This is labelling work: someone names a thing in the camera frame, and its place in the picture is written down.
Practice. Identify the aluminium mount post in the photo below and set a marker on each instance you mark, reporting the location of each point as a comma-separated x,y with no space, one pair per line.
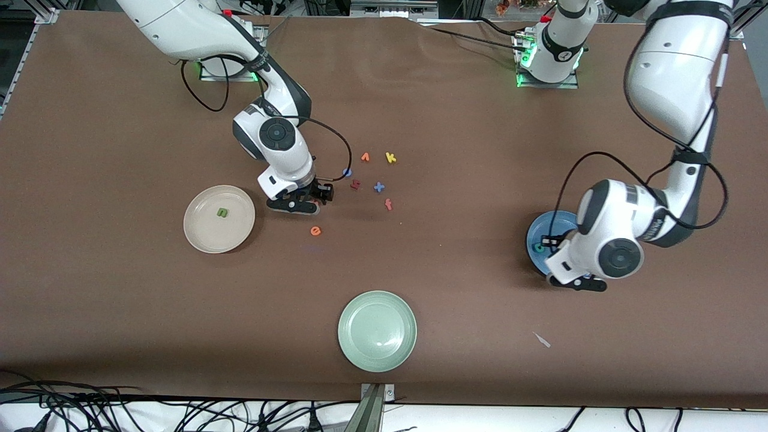
372,414

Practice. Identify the white tape scrap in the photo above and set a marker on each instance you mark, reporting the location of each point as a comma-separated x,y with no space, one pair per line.
542,340

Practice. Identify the grey metal box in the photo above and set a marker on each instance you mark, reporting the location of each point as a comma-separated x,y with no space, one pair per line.
393,7

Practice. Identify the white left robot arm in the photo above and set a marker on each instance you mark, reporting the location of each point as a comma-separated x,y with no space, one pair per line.
678,78

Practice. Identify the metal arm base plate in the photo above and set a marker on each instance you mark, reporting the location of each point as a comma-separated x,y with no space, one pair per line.
207,78
549,85

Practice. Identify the green round plate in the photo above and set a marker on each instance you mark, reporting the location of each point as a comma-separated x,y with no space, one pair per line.
377,331

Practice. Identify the orange background object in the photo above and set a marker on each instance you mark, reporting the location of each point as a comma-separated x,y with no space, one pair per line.
503,6

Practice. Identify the brown table cover sheet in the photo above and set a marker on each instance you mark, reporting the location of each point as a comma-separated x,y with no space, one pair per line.
120,300

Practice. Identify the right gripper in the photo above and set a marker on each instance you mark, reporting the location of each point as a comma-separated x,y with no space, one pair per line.
312,191

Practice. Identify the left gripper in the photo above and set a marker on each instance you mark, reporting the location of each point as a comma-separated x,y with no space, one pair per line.
557,242

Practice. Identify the blue round plate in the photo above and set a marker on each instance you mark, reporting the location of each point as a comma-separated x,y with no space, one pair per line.
536,233

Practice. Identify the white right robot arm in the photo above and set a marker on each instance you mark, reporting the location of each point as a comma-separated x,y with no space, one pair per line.
180,24

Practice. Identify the beige round plate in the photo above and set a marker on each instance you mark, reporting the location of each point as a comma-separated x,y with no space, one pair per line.
210,234

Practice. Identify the aluminium frame rail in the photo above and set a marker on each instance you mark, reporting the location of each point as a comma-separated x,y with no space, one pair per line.
31,48
738,33

